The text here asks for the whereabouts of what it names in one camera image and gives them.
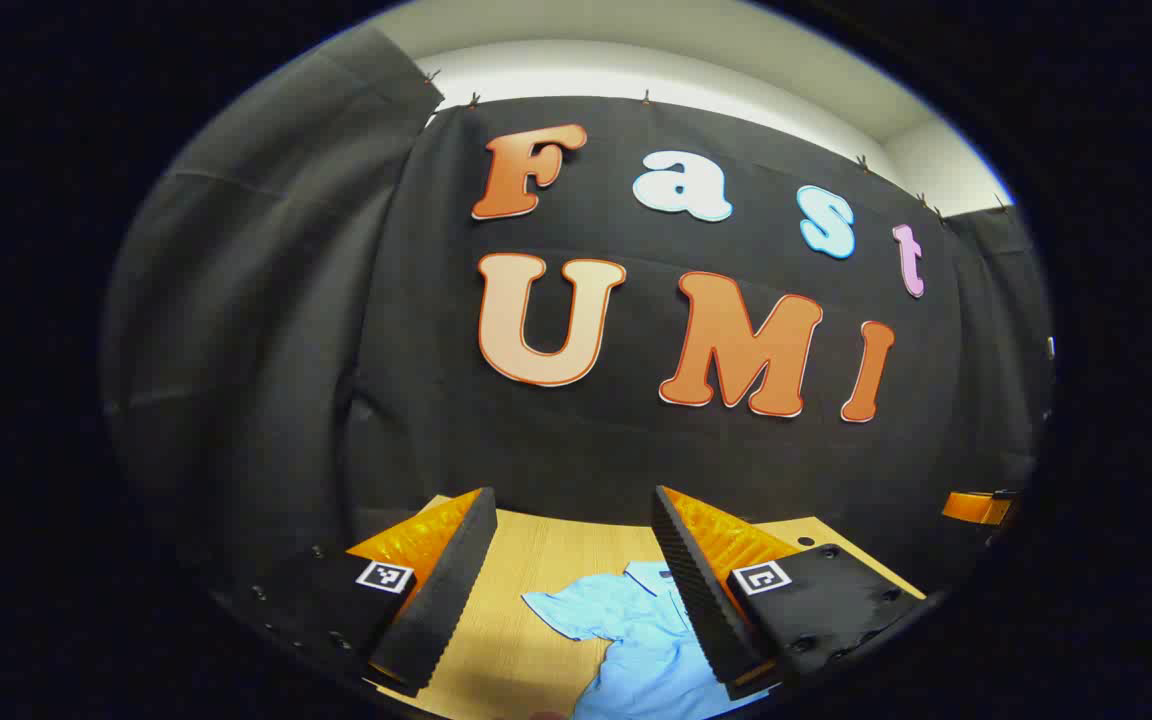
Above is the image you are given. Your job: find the light blue T-shirt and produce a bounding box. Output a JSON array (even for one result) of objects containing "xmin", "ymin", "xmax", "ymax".
[{"xmin": 521, "ymin": 561, "xmax": 772, "ymax": 720}]

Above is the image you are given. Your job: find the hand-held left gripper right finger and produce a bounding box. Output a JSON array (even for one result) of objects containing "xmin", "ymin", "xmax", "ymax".
[{"xmin": 651, "ymin": 486, "xmax": 927, "ymax": 701}]

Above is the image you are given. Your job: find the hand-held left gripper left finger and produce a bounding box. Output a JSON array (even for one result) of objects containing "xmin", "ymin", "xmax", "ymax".
[{"xmin": 206, "ymin": 487, "xmax": 499, "ymax": 698}]

